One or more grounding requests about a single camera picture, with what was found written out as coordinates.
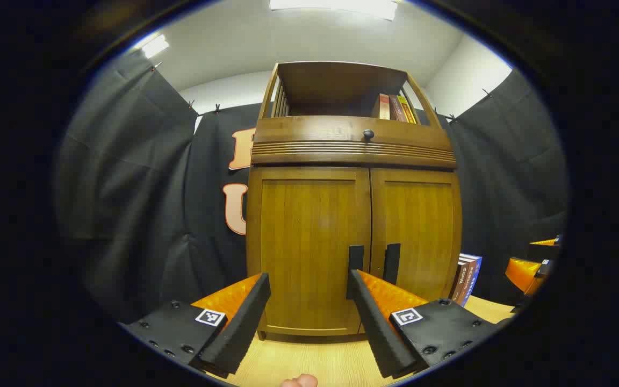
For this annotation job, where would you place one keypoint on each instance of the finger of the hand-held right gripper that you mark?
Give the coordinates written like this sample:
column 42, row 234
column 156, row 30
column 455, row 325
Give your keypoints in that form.
column 545, row 251
column 524, row 274

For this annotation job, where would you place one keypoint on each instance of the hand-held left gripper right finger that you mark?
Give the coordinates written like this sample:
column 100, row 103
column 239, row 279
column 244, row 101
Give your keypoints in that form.
column 374, row 328

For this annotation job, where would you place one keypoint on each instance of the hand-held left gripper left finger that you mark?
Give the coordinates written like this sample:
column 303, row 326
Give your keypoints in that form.
column 245, row 317

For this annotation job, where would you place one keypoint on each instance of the wooden shoe cabinet door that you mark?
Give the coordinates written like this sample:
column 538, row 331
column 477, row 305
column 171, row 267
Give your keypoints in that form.
column 304, row 231
column 422, row 226

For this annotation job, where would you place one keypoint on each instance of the wooden double-door shoe cabinet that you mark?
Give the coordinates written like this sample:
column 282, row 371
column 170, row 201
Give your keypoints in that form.
column 320, row 88

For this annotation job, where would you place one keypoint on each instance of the wooden cabinet drawer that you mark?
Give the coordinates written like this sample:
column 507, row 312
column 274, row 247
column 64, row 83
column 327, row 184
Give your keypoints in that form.
column 309, row 131

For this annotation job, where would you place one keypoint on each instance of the blue standing book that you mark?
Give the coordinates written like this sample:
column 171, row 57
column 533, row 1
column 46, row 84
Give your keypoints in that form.
column 475, row 277

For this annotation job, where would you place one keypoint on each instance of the red-brown standing book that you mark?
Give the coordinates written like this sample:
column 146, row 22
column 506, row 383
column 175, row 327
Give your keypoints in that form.
column 465, row 285

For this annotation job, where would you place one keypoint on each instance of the dark brown standing book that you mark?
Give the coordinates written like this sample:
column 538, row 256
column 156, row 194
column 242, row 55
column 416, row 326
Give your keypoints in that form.
column 455, row 282

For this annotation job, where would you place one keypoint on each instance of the black backdrop cloth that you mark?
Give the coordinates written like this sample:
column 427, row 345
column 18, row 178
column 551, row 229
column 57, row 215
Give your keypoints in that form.
column 127, row 188

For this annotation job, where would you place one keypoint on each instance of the black drawer knob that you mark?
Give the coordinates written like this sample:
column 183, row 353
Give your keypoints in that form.
column 368, row 134

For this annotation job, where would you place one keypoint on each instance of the yellow shelf book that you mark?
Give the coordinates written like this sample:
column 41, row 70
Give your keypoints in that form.
column 407, row 110

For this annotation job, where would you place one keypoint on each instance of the brown shelf book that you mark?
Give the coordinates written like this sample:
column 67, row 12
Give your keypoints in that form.
column 396, row 109

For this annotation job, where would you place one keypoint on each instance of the small ceiling light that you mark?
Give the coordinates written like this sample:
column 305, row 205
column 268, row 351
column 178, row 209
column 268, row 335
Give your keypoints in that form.
column 155, row 45

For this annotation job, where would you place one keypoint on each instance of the long ceiling light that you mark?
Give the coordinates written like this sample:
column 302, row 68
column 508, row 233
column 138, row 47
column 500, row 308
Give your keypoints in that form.
column 336, row 6

